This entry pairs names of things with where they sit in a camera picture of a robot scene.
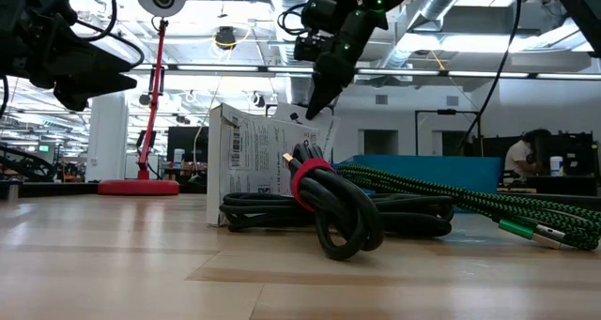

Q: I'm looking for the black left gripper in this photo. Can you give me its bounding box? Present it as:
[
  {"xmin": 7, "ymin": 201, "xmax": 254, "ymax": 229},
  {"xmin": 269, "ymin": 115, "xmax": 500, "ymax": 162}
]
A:
[{"xmin": 18, "ymin": 0, "xmax": 139, "ymax": 113}]

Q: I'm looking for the white square column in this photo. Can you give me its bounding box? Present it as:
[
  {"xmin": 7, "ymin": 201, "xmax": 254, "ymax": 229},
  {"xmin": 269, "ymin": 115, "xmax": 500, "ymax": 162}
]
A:
[{"xmin": 85, "ymin": 92, "xmax": 130, "ymax": 183}]

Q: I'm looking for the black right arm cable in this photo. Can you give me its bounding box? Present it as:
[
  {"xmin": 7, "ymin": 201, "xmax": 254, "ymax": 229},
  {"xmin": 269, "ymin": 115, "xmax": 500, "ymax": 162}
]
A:
[{"xmin": 457, "ymin": 0, "xmax": 522, "ymax": 155}]

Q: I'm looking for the black background robot frame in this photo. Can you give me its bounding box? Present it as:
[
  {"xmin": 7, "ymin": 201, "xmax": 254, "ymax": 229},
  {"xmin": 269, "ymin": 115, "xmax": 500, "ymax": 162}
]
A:
[{"xmin": 0, "ymin": 144, "xmax": 48, "ymax": 183}]

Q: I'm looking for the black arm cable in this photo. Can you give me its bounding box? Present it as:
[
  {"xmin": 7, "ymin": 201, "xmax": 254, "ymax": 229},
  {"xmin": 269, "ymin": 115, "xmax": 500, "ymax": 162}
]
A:
[
  {"xmin": 457, "ymin": 0, "xmax": 522, "ymax": 155},
  {"xmin": 74, "ymin": 0, "xmax": 146, "ymax": 70}
]

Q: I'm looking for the black background frame stand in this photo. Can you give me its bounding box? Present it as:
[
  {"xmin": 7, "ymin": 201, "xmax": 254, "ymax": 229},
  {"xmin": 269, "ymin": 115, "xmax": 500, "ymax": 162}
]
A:
[{"xmin": 414, "ymin": 108, "xmax": 482, "ymax": 158}]

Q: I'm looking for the long ceiling light strip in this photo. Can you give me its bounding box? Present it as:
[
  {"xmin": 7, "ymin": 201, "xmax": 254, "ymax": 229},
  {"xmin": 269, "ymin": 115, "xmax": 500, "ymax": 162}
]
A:
[{"xmin": 131, "ymin": 62, "xmax": 601, "ymax": 81}]

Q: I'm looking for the black ceiling camera yellow cable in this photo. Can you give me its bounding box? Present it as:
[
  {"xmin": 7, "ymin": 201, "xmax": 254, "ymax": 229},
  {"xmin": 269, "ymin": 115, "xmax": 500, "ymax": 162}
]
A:
[{"xmin": 213, "ymin": 25, "xmax": 254, "ymax": 52}]

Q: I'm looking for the red camera stand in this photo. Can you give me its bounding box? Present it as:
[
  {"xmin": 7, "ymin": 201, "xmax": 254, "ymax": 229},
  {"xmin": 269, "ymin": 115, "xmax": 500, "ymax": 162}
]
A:
[{"xmin": 97, "ymin": 0, "xmax": 188, "ymax": 197}]

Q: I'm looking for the slim white box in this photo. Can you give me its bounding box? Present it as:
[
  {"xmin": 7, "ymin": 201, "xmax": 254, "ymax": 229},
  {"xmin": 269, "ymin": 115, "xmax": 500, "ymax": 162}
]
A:
[{"xmin": 274, "ymin": 101, "xmax": 342, "ymax": 164}]

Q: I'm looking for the black cable with red strap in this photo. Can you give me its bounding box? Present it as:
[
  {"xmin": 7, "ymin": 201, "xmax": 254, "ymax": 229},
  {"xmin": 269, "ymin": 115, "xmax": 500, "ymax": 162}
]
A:
[{"xmin": 219, "ymin": 142, "xmax": 455, "ymax": 262}]

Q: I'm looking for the large teal plastic bin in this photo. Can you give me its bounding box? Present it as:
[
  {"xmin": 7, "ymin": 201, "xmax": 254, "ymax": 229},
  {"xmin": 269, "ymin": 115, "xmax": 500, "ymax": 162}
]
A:
[{"xmin": 335, "ymin": 154, "xmax": 504, "ymax": 213}]

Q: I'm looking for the black equipment cabinet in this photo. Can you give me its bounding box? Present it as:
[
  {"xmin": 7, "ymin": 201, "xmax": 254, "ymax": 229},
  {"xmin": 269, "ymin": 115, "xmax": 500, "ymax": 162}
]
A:
[{"xmin": 533, "ymin": 130, "xmax": 600, "ymax": 178}]

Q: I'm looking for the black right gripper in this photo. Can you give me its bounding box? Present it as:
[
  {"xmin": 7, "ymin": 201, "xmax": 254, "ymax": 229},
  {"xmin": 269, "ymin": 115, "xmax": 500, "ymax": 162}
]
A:
[{"xmin": 305, "ymin": 9, "xmax": 389, "ymax": 121}]

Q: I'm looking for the person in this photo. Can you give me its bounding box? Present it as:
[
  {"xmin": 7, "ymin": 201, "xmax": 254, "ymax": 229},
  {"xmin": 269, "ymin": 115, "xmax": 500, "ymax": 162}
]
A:
[{"xmin": 504, "ymin": 128, "xmax": 553, "ymax": 178}]

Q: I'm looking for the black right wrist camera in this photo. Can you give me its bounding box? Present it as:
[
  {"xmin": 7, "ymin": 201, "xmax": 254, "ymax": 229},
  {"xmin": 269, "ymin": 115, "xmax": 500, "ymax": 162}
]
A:
[{"xmin": 293, "ymin": 34, "xmax": 326, "ymax": 63}]

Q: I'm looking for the green braided cable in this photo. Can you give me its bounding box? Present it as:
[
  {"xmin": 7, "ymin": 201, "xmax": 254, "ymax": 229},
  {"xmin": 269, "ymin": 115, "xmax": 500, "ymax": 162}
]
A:
[{"xmin": 335, "ymin": 162, "xmax": 601, "ymax": 251}]

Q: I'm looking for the black background monitor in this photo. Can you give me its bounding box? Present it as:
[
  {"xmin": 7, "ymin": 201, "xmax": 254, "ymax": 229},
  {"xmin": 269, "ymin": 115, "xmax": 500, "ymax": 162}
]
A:
[{"xmin": 166, "ymin": 126, "xmax": 209, "ymax": 164}]

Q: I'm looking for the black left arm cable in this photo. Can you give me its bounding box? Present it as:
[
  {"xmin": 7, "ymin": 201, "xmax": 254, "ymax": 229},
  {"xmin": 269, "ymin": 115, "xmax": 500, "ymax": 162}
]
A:
[{"xmin": 74, "ymin": 0, "xmax": 146, "ymax": 70}]

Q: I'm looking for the green and white cable package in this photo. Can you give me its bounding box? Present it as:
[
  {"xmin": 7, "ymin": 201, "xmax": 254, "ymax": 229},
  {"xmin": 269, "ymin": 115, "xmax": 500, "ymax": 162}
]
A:
[{"xmin": 206, "ymin": 102, "xmax": 320, "ymax": 227}]

